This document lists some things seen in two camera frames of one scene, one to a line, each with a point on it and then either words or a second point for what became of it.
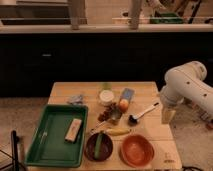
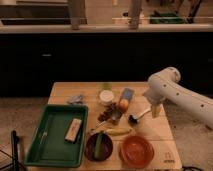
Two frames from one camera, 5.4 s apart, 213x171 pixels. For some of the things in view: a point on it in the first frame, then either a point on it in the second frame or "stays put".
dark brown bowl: x=106 y=147 stays put
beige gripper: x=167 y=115 → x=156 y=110
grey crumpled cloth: x=75 y=100 stays put
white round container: x=106 y=97 stays put
